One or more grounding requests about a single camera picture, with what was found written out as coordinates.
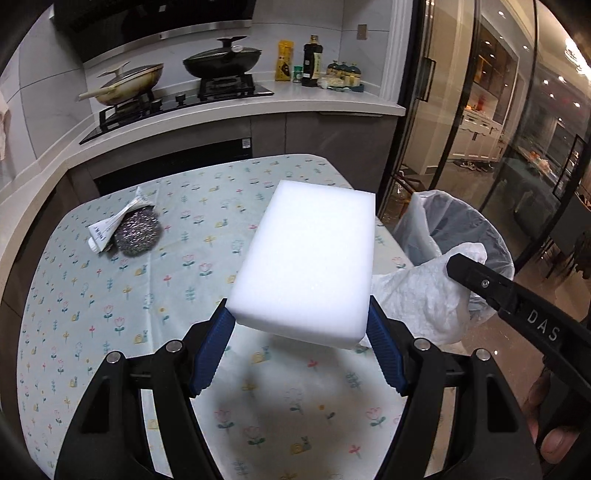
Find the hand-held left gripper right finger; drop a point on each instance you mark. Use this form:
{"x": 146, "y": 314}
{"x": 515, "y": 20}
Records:
{"x": 385, "y": 350}

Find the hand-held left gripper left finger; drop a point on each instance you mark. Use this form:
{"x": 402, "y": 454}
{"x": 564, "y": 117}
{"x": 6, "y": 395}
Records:
{"x": 210, "y": 350}

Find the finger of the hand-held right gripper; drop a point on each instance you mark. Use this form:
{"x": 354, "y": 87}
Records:
{"x": 480, "y": 281}

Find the trash bin with clear liner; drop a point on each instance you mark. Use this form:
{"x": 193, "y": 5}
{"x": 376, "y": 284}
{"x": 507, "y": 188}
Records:
{"x": 461, "y": 226}

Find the white wipe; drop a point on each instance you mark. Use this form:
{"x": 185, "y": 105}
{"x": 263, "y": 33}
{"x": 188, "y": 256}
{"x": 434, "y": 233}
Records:
{"x": 415, "y": 295}

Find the white rectangular sponge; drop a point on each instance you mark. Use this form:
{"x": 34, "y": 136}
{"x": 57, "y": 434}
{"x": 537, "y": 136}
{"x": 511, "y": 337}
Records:
{"x": 304, "y": 258}

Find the person's right hand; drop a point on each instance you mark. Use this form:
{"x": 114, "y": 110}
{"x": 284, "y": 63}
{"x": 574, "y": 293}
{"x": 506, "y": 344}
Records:
{"x": 542, "y": 406}

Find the floral snail print tablecloth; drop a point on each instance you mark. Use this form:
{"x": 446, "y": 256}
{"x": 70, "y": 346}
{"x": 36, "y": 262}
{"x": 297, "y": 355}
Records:
{"x": 138, "y": 300}

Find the steel wool scrubber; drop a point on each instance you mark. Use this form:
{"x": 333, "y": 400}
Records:
{"x": 138, "y": 233}

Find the white cabinet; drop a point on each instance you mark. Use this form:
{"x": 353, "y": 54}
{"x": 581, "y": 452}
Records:
{"x": 478, "y": 134}

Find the white squeezed tube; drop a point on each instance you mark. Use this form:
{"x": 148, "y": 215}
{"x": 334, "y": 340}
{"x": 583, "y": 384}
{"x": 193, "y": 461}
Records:
{"x": 108, "y": 226}

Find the glass sliding door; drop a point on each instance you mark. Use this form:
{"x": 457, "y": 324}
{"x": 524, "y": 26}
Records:
{"x": 461, "y": 92}

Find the built-in oven front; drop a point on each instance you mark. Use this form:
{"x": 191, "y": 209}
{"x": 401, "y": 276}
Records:
{"x": 175, "y": 161}

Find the white kitchen counter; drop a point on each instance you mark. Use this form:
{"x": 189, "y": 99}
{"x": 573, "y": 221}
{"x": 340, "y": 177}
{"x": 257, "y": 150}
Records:
{"x": 323, "y": 99}

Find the seasoning jar set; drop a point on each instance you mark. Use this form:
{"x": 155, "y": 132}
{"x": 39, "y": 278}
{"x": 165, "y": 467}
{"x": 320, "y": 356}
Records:
{"x": 344, "y": 76}

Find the black gas stove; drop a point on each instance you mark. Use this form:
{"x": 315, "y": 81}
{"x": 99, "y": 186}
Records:
{"x": 184, "y": 101}

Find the small green cap jar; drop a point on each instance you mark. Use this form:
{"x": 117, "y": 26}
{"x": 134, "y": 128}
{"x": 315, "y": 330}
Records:
{"x": 298, "y": 74}

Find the dark sauce bottle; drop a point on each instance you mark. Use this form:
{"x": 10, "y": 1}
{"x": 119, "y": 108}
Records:
{"x": 311, "y": 60}

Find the beige wok pan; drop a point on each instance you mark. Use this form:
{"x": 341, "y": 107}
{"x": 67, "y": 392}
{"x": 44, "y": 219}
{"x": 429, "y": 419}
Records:
{"x": 129, "y": 83}

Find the black pan with lid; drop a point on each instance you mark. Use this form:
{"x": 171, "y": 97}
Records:
{"x": 221, "y": 60}

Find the yellow food packet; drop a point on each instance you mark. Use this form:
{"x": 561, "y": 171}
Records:
{"x": 285, "y": 60}

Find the hanging kitchen rag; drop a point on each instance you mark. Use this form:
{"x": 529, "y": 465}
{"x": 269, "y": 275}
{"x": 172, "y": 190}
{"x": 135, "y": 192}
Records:
{"x": 3, "y": 124}

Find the black range hood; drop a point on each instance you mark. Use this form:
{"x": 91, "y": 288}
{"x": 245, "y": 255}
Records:
{"x": 138, "y": 23}

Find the wall outlet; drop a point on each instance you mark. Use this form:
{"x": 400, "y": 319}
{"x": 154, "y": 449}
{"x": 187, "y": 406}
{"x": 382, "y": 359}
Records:
{"x": 363, "y": 31}

